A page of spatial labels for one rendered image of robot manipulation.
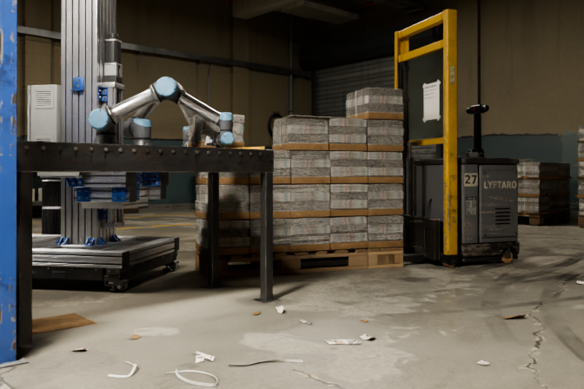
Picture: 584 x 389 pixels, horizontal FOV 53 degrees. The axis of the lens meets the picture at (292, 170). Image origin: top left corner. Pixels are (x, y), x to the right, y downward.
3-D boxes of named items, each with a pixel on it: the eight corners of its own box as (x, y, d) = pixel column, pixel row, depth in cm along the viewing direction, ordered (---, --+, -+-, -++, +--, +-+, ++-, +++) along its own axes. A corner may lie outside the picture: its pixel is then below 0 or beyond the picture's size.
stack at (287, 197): (194, 269, 414) (194, 151, 415) (345, 260, 455) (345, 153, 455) (205, 279, 378) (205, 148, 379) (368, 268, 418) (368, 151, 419)
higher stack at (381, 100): (344, 260, 454) (344, 93, 455) (379, 259, 465) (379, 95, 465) (368, 268, 418) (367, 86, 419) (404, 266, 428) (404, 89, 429)
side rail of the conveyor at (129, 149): (268, 172, 318) (268, 149, 318) (274, 172, 314) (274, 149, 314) (0, 171, 229) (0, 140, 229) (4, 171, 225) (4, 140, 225)
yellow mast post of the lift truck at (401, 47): (394, 243, 490) (394, 32, 491) (403, 242, 493) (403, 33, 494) (400, 244, 481) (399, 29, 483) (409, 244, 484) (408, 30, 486)
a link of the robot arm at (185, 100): (158, 95, 361) (228, 135, 364) (155, 93, 350) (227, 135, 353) (168, 79, 362) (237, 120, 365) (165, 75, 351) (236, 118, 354)
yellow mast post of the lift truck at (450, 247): (440, 253, 428) (440, 11, 429) (450, 253, 431) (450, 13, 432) (447, 254, 420) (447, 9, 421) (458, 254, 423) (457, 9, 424)
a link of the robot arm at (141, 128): (140, 136, 394) (140, 116, 394) (128, 137, 402) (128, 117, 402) (155, 137, 403) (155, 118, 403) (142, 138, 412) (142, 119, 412)
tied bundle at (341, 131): (308, 153, 445) (308, 121, 445) (344, 153, 455) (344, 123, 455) (328, 150, 409) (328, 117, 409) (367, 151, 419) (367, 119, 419)
